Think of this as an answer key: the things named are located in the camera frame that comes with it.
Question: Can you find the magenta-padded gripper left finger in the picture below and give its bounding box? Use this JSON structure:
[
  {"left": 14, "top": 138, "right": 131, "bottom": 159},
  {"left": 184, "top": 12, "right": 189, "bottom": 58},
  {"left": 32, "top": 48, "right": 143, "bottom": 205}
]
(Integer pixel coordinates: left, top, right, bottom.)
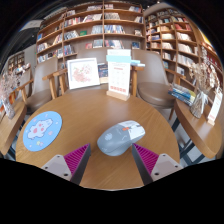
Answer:
[{"left": 40, "top": 143, "right": 92, "bottom": 186}]

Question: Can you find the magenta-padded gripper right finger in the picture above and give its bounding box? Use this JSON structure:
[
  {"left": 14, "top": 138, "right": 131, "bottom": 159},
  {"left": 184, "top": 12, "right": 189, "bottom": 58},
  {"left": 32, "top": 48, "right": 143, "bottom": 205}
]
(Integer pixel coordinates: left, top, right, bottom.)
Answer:
[{"left": 131, "top": 143, "right": 184, "bottom": 186}]

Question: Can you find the grey computer mouse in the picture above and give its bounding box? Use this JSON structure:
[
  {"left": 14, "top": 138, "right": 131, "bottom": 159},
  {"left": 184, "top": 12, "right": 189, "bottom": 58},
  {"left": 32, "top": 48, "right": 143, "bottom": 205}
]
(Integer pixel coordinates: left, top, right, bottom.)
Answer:
[{"left": 96, "top": 119, "right": 147, "bottom": 157}]

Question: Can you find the round blue mouse pad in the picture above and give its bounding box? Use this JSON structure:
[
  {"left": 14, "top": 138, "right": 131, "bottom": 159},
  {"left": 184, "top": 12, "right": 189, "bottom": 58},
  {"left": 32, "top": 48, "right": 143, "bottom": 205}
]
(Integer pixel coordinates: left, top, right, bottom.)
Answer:
[{"left": 22, "top": 110, "right": 63, "bottom": 153}]

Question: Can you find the round wooden side table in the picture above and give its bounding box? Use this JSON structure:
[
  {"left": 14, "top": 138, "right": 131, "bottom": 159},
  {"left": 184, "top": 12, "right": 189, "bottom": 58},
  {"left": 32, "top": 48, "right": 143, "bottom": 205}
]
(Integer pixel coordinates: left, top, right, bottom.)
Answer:
[
  {"left": 0, "top": 99, "right": 28, "bottom": 158},
  {"left": 173, "top": 98, "right": 224, "bottom": 160}
]

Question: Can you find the stack of books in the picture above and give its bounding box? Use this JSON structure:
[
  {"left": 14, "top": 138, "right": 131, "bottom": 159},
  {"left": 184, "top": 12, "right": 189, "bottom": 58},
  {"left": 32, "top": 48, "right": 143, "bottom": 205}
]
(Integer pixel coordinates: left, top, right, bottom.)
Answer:
[{"left": 167, "top": 83, "right": 197, "bottom": 107}]

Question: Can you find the brown padded armchair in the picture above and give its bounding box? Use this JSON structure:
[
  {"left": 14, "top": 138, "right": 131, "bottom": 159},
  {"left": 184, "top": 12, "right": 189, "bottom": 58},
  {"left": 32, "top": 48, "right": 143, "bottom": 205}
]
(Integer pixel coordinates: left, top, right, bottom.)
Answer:
[
  {"left": 131, "top": 49, "right": 188, "bottom": 121},
  {"left": 51, "top": 47, "right": 139, "bottom": 98},
  {"left": 16, "top": 57, "right": 68, "bottom": 114}
]

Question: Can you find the small white table sign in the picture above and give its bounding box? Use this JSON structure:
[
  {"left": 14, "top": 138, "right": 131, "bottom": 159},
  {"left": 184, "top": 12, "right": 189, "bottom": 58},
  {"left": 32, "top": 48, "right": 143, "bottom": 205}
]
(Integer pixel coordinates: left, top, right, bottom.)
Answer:
[{"left": 207, "top": 87, "right": 224, "bottom": 127}]

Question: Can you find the white framed pink picture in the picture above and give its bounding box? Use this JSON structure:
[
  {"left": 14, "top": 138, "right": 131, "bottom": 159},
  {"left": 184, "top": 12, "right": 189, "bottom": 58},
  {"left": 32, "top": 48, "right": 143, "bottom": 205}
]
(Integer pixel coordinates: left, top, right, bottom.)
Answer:
[{"left": 66, "top": 57, "right": 101, "bottom": 90}]

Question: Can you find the white sign on wooden stand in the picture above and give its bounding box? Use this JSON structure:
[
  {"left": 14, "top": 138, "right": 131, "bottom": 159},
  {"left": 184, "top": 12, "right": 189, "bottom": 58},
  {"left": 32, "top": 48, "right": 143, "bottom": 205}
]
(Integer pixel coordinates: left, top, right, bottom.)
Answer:
[{"left": 105, "top": 49, "right": 132, "bottom": 102}]

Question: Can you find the dark blue book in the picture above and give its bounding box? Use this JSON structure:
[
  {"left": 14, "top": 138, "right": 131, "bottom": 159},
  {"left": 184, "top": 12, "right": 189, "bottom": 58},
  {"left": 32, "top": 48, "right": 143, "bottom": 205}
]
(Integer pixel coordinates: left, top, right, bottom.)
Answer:
[{"left": 97, "top": 62, "right": 110, "bottom": 84}]

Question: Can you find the light blue book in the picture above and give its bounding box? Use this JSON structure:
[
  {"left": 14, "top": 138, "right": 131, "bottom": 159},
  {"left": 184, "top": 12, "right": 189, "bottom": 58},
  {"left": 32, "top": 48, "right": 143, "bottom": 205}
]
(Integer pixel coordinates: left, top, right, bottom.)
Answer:
[{"left": 130, "top": 59, "right": 146, "bottom": 68}]

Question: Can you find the small distant wooden bookshelf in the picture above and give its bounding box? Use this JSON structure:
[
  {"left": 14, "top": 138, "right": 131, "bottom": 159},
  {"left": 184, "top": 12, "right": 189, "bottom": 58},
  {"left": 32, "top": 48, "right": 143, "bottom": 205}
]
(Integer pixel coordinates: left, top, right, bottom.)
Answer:
[{"left": 7, "top": 51, "right": 26, "bottom": 74}]

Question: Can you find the tall wooden bookshelf with posters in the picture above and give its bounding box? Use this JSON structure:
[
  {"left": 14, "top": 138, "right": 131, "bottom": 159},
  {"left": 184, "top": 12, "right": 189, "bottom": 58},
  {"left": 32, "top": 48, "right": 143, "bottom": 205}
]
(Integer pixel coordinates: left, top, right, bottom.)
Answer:
[{"left": 143, "top": 8, "right": 224, "bottom": 98}]

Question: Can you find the white hanging ceiling panel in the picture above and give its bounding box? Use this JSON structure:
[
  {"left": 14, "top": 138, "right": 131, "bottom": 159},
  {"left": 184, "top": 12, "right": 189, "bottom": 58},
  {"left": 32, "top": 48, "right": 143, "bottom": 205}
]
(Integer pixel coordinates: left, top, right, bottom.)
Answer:
[{"left": 19, "top": 19, "right": 44, "bottom": 32}]

